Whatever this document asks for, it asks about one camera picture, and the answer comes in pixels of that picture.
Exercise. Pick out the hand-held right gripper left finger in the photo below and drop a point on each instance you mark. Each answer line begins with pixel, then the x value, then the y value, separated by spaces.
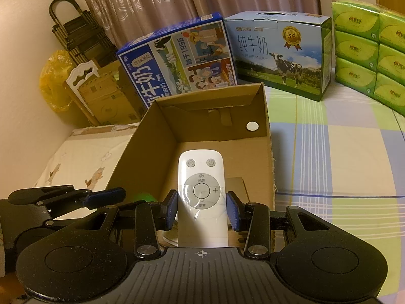
pixel 172 209

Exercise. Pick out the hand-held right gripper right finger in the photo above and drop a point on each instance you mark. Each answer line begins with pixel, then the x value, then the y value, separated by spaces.
pixel 232 212

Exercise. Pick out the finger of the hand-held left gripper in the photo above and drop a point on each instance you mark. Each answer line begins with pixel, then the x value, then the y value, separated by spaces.
pixel 41 193
pixel 104 195

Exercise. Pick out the white remote with round dial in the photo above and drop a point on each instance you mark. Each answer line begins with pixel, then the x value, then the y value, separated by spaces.
pixel 201 221

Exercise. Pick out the brown cardboard box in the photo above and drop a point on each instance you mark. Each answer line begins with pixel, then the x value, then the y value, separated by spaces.
pixel 202 126

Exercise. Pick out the stacked brown cardboard cartons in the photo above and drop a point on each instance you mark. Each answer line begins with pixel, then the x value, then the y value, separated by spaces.
pixel 110 98

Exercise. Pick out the yellow plastic bag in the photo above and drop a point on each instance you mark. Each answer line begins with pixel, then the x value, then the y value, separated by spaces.
pixel 53 85

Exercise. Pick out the checked pastel tablecloth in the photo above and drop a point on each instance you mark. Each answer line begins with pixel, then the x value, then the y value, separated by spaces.
pixel 332 164

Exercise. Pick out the white carved chair back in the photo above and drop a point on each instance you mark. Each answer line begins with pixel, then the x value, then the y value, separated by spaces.
pixel 80 76

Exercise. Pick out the blue cartoon milk carton box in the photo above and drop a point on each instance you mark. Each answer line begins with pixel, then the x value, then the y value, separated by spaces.
pixel 177 53

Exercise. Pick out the cow print milk carton box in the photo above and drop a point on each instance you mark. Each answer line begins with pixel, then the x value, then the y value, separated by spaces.
pixel 269 60

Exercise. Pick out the black folding rack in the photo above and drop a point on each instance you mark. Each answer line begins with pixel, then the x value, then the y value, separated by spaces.
pixel 82 38

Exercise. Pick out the pink patterned curtain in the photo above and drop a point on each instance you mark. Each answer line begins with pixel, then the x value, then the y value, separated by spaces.
pixel 142 0

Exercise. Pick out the stack of green tissue packs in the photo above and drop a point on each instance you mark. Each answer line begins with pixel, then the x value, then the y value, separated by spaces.
pixel 357 50

